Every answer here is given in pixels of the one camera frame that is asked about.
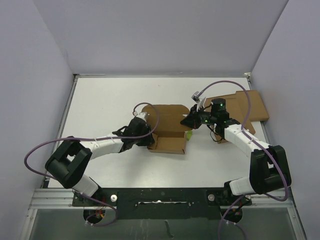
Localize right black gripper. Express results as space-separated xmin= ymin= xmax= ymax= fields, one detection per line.
xmin=180 ymin=104 xmax=217 ymax=130

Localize green rectangular block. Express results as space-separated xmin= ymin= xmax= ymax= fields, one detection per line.
xmin=186 ymin=130 xmax=193 ymax=141

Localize brown cardboard box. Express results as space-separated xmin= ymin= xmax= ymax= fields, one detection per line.
xmin=142 ymin=104 xmax=191 ymax=155

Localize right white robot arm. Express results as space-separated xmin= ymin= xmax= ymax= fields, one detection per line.
xmin=180 ymin=98 xmax=292 ymax=205

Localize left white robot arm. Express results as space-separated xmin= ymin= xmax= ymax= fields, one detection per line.
xmin=45 ymin=112 xmax=155 ymax=206

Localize flat cardboard stack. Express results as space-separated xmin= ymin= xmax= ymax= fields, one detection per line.
xmin=204 ymin=90 xmax=269 ymax=135

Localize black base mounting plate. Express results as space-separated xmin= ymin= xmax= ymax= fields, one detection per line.
xmin=72 ymin=187 xmax=252 ymax=227

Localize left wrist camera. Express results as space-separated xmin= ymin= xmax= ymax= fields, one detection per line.
xmin=133 ymin=111 xmax=149 ymax=122

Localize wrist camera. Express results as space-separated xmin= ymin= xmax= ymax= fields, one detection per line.
xmin=191 ymin=91 xmax=207 ymax=112
xmin=133 ymin=111 xmax=149 ymax=122

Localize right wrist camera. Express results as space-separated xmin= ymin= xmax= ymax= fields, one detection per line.
xmin=191 ymin=91 xmax=207 ymax=112

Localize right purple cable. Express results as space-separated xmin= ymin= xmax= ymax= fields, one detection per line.
xmin=199 ymin=80 xmax=288 ymax=240

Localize purple cable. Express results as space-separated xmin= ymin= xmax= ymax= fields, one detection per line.
xmin=24 ymin=102 xmax=160 ymax=227
xmin=199 ymin=80 xmax=288 ymax=240

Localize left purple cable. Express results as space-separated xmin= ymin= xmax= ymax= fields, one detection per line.
xmin=24 ymin=102 xmax=160 ymax=227

